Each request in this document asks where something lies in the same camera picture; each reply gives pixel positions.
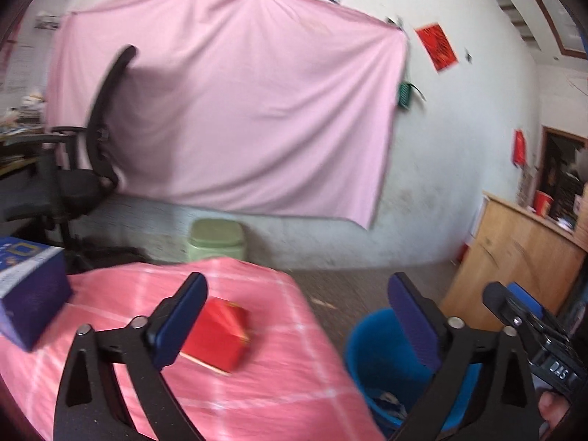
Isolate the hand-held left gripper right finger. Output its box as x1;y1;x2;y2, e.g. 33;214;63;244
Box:
387;272;540;441

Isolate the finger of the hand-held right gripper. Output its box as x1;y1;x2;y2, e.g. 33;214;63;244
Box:
482;282;529;331
508;282;559;336

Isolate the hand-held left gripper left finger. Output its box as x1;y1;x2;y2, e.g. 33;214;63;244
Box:
53;272;208;441

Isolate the red cardboard box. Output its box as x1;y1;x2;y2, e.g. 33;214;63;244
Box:
179;298;251;376

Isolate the blue plastic bucket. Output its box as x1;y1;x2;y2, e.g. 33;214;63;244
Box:
344;309;483;437

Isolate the person's right hand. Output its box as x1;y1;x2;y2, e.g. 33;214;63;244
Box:
538;390;574;433

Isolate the wooden cabinet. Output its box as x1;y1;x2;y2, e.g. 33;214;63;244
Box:
440;190;588;331

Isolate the green plastic stool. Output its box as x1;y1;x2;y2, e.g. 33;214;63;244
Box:
186;218;246;265

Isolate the pink checked tablecloth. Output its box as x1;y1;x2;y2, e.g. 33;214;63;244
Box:
0;258;387;441

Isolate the red cup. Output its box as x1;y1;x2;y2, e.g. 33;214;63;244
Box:
533;190;554;216

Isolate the blue cardboard box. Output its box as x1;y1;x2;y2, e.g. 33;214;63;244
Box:
0;236;73;352

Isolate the black office chair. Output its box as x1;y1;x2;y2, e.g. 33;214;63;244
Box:
0;45;139;272

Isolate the wooden desk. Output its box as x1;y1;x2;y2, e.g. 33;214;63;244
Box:
0;154;42;180

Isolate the desk clutter pile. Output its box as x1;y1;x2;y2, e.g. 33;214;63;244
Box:
0;94;47;139

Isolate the wooden door frame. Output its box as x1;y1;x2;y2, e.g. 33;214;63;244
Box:
537;125;588;230

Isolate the red hanging wall ornament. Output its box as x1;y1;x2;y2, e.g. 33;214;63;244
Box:
512;129;527;167

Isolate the green wall basket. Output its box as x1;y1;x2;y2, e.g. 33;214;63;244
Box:
396;80;426;112

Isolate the pink wall cloth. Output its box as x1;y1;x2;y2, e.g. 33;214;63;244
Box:
46;0;409;230

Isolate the red paper wall poster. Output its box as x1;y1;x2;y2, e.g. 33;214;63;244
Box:
415;23;459;73

